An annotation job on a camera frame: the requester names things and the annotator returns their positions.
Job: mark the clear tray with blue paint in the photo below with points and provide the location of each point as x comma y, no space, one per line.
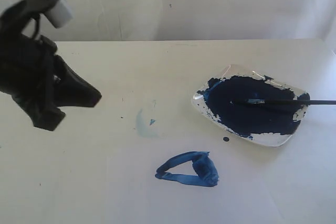
262,124

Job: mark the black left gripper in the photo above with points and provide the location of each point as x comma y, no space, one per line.
30,69

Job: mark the black paintbrush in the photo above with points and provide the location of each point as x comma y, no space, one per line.
284,102

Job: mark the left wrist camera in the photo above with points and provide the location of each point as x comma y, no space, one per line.
57,12

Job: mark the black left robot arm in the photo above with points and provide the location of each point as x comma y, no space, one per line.
13,23

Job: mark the white paper sheet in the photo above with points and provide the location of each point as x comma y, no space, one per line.
135,195

